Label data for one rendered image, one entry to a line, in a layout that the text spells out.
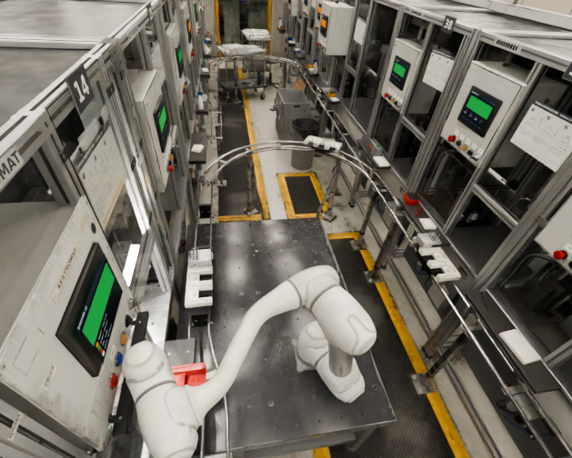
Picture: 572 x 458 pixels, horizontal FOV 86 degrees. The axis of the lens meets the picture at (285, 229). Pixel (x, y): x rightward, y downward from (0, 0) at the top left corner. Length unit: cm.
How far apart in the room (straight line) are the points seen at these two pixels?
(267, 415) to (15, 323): 124
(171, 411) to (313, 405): 97
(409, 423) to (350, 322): 166
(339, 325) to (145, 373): 53
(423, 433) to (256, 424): 128
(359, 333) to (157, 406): 56
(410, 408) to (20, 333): 234
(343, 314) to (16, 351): 74
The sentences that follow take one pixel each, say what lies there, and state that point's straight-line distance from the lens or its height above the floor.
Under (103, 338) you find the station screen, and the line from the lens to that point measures 89.
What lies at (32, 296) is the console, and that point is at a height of 183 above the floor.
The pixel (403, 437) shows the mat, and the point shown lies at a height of 1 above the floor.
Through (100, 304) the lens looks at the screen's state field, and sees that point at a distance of 87.
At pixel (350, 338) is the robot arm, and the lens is 97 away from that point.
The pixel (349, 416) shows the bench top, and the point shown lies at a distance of 173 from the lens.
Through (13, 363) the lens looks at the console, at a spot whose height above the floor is 180.
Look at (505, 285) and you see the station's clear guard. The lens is 209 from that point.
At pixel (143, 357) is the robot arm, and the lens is 89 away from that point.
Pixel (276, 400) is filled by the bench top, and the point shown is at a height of 68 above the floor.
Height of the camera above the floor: 230
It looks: 42 degrees down
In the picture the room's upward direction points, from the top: 5 degrees clockwise
